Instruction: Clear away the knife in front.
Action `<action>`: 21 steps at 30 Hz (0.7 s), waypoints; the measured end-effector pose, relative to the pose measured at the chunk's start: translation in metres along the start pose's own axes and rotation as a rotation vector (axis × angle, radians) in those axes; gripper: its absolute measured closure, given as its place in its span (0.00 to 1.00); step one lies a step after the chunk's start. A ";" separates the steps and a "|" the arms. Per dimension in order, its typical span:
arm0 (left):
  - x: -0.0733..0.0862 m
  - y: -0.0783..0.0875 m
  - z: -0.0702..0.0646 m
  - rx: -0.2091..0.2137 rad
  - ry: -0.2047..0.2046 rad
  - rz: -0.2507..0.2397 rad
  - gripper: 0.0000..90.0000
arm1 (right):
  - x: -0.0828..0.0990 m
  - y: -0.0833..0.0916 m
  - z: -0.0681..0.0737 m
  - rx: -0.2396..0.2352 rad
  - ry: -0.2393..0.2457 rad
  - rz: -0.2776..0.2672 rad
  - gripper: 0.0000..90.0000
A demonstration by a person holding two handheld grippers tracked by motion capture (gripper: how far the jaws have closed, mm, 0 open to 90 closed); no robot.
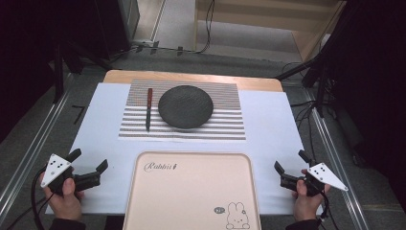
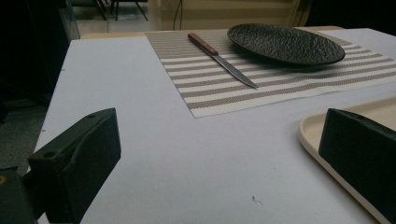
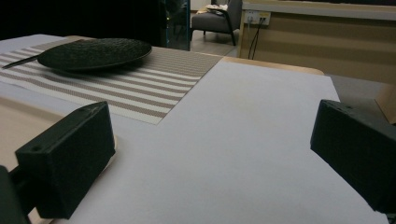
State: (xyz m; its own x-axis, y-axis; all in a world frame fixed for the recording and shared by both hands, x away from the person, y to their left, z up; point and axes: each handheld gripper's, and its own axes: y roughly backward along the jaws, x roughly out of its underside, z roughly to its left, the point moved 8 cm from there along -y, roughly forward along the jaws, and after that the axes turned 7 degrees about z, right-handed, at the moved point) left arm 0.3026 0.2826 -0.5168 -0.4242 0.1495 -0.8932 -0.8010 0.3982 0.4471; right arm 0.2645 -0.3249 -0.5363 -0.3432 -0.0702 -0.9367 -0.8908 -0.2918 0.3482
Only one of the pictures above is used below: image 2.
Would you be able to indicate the beige plastic tray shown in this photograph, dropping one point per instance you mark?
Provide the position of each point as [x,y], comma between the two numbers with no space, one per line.
[314,130]

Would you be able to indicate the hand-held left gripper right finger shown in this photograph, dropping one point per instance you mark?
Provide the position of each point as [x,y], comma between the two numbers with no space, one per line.
[361,152]

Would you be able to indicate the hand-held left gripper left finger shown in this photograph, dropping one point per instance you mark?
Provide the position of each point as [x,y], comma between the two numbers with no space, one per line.
[77,168]

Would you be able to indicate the black metal stand legs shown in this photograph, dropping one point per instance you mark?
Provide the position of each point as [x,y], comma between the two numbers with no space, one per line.
[120,7]

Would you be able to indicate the black textured plate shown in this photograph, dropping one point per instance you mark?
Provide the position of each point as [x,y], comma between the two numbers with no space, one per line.
[285,43]

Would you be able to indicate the striped woven placemat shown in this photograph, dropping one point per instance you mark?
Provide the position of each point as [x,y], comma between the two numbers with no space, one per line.
[264,81]

